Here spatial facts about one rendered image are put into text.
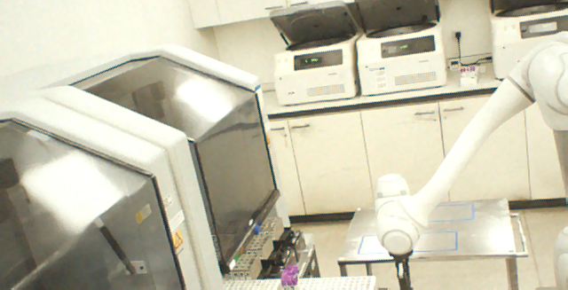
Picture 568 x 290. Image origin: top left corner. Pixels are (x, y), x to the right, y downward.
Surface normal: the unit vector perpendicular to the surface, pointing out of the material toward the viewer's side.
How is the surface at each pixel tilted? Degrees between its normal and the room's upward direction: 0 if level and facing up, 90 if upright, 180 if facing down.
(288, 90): 90
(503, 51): 90
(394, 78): 90
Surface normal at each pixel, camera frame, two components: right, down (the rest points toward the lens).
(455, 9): -0.24, 0.35
